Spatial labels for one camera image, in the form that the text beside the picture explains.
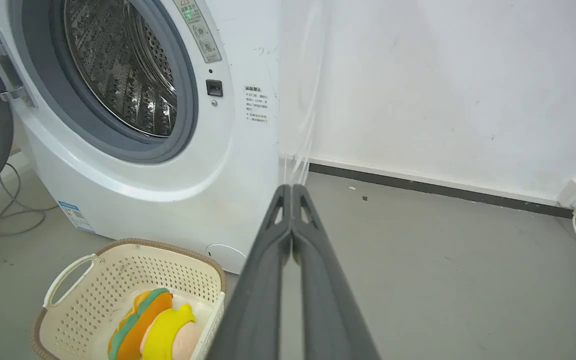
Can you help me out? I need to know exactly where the orange and green plush toy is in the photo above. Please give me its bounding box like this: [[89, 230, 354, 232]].
[[107, 287, 174, 360]]

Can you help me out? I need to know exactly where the cream perforated laundry basket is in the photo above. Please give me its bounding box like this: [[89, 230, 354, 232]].
[[31, 238, 227, 360]]

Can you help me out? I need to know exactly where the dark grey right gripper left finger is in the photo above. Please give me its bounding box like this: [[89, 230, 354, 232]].
[[204, 184, 293, 360]]

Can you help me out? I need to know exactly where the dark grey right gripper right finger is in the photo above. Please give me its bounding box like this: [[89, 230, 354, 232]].
[[291, 184, 382, 360]]

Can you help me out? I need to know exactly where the white front-load washing machine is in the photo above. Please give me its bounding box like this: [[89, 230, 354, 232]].
[[0, 0, 314, 275]]

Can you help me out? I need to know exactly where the yellow pink plush toy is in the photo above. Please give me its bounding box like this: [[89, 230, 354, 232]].
[[139, 303, 204, 360]]

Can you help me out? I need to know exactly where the grey floor cable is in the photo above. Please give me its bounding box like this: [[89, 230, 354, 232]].
[[0, 162, 59, 328]]

